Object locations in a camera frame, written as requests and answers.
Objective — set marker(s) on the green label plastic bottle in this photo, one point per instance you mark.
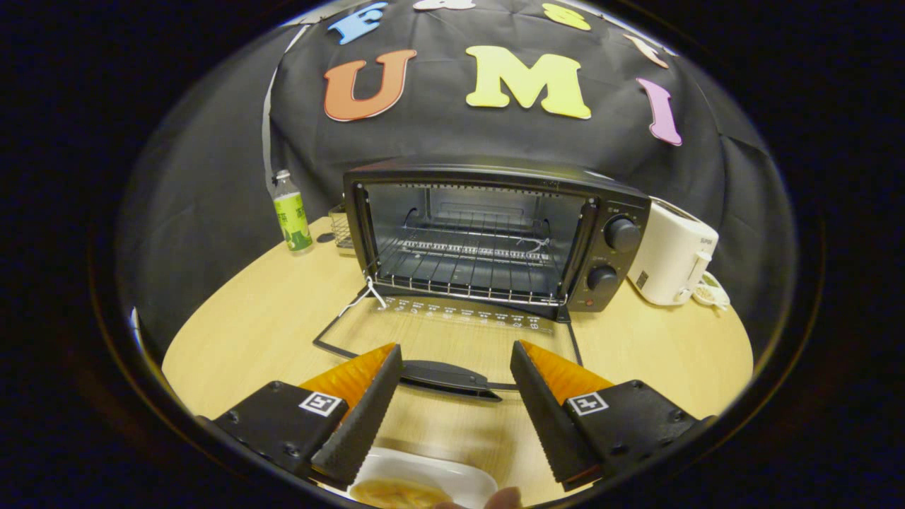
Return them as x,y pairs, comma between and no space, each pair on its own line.
293,226

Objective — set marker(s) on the white pop-up toaster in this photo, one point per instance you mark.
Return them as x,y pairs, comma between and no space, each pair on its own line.
668,254

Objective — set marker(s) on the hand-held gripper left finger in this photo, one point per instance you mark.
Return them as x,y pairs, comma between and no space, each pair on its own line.
360,424

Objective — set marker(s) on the black toaster oven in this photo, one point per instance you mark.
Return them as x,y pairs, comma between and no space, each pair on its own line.
495,170

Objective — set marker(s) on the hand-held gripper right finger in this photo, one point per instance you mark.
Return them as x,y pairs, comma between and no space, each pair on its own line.
551,424

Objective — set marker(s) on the white square plate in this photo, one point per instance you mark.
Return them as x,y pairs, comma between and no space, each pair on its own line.
452,468

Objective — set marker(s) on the golden bread roll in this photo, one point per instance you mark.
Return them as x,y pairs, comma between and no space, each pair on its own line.
396,495

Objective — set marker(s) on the divided white snack dish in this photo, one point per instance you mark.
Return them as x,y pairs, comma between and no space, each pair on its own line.
709,291

